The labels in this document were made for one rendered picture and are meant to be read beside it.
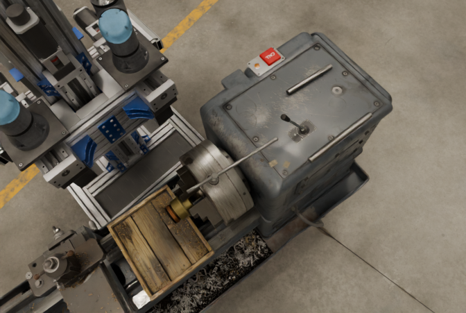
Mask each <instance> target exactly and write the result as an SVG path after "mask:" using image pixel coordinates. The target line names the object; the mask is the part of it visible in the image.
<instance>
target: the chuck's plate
mask: <svg viewBox="0 0 466 313"><path fill-rule="evenodd" d="M199 144H200V145H201V146H203V147H204V148H205V149H206V150H207V151H208V152H209V153H210V154H211V156H212V157H213V158H214V159H215V161H217V163H218V164H219V165H220V167H221V168H222V169H224V168H226V167H228V166H230V165H231V164H230V162H229V161H228V160H227V158H226V157H225V156H224V155H223V154H222V153H221V151H220V150H219V149H218V148H217V147H216V146H215V145H214V144H213V143H212V142H210V141H209V140H208V139H205V140H204V141H202V142H201V143H199ZM225 174H226V175H227V177H228V178H229V179H230V181H231V182H232V184H233V186H234V187H235V188H236V190H237V192H238V193H239V195H240V197H241V199H242V200H243V202H244V204H245V207H246V211H248V210H249V209H250V208H252V207H253V206H254V203H253V200H252V197H251V195H250V193H249V191H248V189H247V187H246V186H245V184H244V183H243V181H242V180H241V178H240V176H239V175H238V173H237V172H236V170H235V169H234V167H233V168H231V169H230V170H228V171H226V172H225Z"/></svg>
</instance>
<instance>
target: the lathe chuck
mask: <svg viewBox="0 0 466 313"><path fill-rule="evenodd" d="M187 158H191V159H192V160H193V163H191V164H188V165H187V167H188V169H189V171H190V172H191V174H192V175H193V177H194V178H195V180H196V182H197V183H200V182H202V181H204V180H205V179H207V178H208V177H209V176H210V175H211V174H212V173H213V172H216V173H218V172H219V171H221V170H222V168H221V167H220V165H219V164H218V163H217V161H215V159H214V158H213V157H212V156H211V154H210V153H209V152H208V151H207V150H206V149H205V148H204V147H203V146H201V145H200V144H198V145H196V146H195V147H193V148H192V149H191V150H189V151H187V152H186V153H185V154H183V155H181V156H180V157H179V160H180V162H181V164H182V166H184V165H185V164H184V161H185V160H186V159H187ZM200 188H201V190H202V191H203V192H204V193H205V194H204V195H203V198H205V197H207V198H208V199H209V201H210V203H211V204H212V205H213V206H214V208H215V209H216V211H217V212H218V213H219V214H220V216H221V217H222V219H223V220H224V222H223V223H224V224H225V225H226V223H227V222H228V221H229V220H230V219H233V220H232V221H231V222H229V223H228V224H227V225H226V226H228V225H230V224H231V223H232V222H233V221H235V220H236V219H238V218H239V217H240V216H241V215H243V214H244V213H246V207H245V204H244V202H243V200H242V199H241V197H240V195H239V193H238V192H237V190H236V188H235V187H234V186H233V184H232V182H231V181H230V179H229V178H228V177H227V175H226V174H225V173H223V174H221V175H220V176H218V182H217V183H216V184H211V183H210V182H208V183H206V184H204V185H203V186H201V187H200Z"/></svg>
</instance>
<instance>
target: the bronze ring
mask: <svg viewBox="0 0 466 313"><path fill-rule="evenodd" d="M193 206H194V205H193V203H192V202H191V201H190V199H189V198H188V199H186V200H185V201H182V199H181V198H179V197H178V196H175V198H174V199H173V200H172V201H171V202H170V205H167V206H166V207H165V208H164V209H165V211H166V213H167V214H168V216H169V217H170V218H171V220H172V221H173V222H174V223H175V224H177V223H179V222H180V220H184V219H186V218H187V217H188V216H191V213H190V211H189V209H190V208H192V207H193Z"/></svg>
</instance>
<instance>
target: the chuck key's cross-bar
mask: <svg viewBox="0 0 466 313"><path fill-rule="evenodd" d="M277 140H278V138H277V137H275V138H273V139H272V140H270V141H269V142H267V143H265V144H264V145H262V146H260V147H259V148H257V149H255V150H254V151H252V152H251V153H249V154H247V155H246V156H244V157H242V158H241V159H239V160H237V161H236V162H234V163H233V164H231V165H230V166H228V167H226V168H224V169H223V170H221V171H219V172H218V173H217V174H218V176H220V175H221V174H223V173H225V172H226V171H228V170H230V169H231V168H233V167H235V166H236V165H238V164H240V163H241V162H243V161H244V160H247V159H248V158H249V157H251V156H253V155H254V154H256V153H258V152H259V151H261V150H262V149H264V148H266V147H267V146H269V145H271V144H272V143H274V142H276V141H277ZM211 180H213V179H212V177H211V176H210V177H209V178H207V179H205V180H204V181H202V182H200V183H198V184H197V185H195V186H193V187H192V188H190V189H188V190H187V193H188V194H189V193H190V192H192V191H193V190H195V189H198V188H199V187H201V186H203V185H204V184H206V183H208V182H209V181H211Z"/></svg>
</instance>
